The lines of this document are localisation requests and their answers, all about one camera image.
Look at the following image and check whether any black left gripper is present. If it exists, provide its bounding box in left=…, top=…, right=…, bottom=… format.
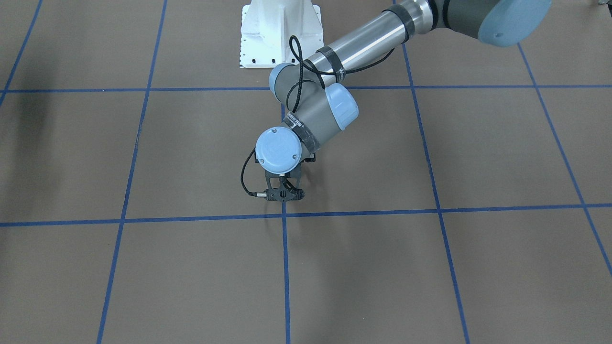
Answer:
left=264, top=160, right=315, bottom=193

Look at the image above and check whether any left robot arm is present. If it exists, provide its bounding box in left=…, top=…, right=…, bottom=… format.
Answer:
left=247, top=0, right=552, bottom=201

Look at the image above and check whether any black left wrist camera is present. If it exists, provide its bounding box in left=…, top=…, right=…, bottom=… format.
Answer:
left=266, top=188, right=305, bottom=202

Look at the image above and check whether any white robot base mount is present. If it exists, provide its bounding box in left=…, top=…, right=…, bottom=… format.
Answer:
left=239, top=0, right=324, bottom=68

